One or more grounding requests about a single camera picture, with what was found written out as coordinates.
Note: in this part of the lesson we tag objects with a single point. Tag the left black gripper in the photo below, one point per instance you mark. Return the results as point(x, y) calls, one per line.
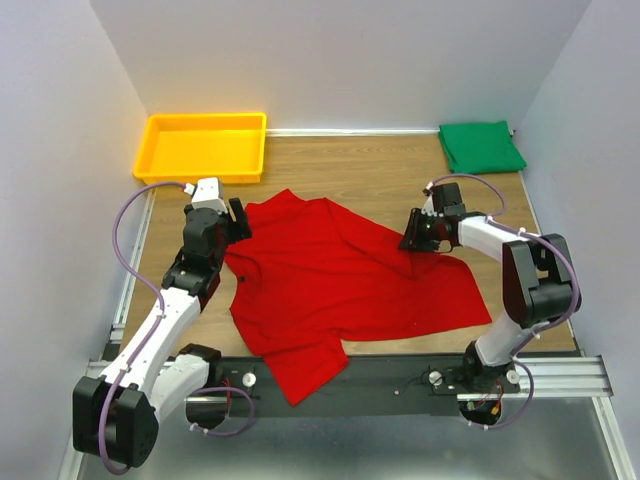
point(240, 229)

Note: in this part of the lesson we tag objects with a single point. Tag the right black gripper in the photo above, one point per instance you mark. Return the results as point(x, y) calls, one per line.
point(411, 238)

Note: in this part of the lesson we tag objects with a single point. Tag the red t shirt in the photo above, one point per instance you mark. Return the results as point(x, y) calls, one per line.
point(314, 275)

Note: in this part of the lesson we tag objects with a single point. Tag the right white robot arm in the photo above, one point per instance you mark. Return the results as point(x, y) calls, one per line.
point(540, 289)

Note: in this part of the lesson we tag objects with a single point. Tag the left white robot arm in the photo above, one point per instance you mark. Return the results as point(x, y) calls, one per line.
point(116, 416)

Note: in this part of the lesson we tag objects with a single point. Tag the yellow plastic tray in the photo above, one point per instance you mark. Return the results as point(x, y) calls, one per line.
point(189, 147)

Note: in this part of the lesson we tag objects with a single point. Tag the folded green t shirt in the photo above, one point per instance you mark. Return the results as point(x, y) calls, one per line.
point(480, 148)

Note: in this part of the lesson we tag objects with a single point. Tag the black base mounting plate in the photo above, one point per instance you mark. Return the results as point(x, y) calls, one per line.
point(370, 385)

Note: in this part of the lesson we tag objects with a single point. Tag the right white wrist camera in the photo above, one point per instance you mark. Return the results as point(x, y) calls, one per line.
point(428, 206)

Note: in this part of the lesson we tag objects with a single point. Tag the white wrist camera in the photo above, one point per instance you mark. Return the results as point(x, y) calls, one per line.
point(428, 206)
point(206, 193)

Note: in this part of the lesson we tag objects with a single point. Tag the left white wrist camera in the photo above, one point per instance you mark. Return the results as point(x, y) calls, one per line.
point(206, 193)

